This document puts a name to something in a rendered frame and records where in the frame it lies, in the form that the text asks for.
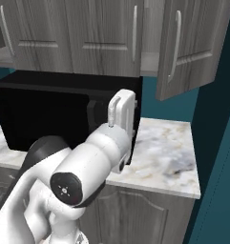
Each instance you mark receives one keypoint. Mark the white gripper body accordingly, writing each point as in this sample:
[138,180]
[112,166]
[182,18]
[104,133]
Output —
[126,108]

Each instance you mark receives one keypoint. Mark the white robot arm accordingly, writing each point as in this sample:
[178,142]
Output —
[84,162]

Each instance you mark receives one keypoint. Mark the open grey cabinet door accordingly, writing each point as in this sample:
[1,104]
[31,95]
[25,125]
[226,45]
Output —
[199,47]

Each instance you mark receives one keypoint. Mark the arched grey base cabinet door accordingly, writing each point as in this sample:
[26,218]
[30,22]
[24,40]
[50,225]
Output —
[132,219]

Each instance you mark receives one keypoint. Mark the grey base cabinet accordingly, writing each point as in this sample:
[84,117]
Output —
[180,216]

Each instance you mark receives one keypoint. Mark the black microwave oven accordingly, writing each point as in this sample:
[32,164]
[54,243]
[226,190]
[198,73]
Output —
[46,117]

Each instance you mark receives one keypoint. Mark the grey wood wall cabinet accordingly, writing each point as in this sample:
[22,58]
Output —
[150,62]

